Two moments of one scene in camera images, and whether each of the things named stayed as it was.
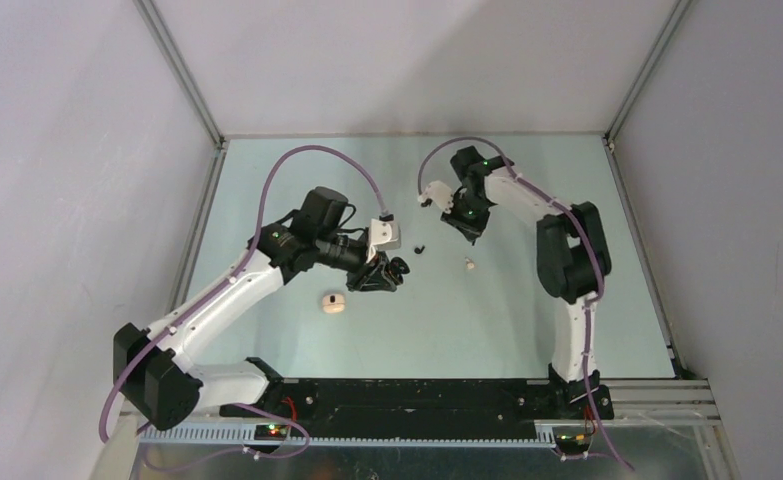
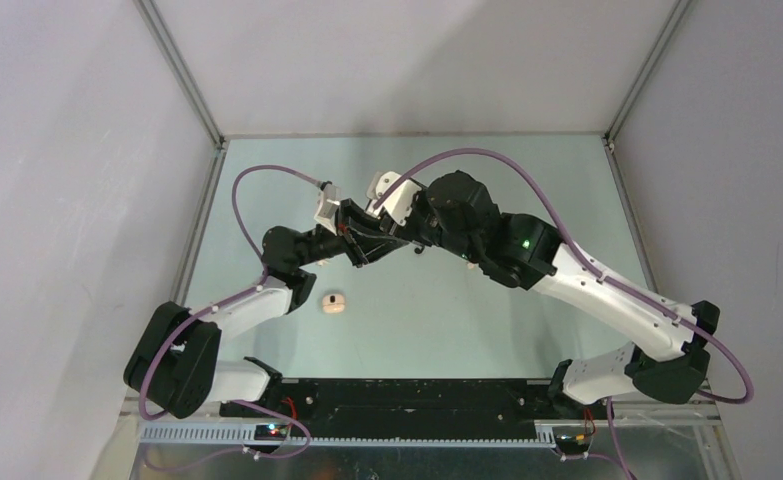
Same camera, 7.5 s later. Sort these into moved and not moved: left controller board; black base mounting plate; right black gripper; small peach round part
Moved: right black gripper
Not moved: small peach round part; black base mounting plate; left controller board
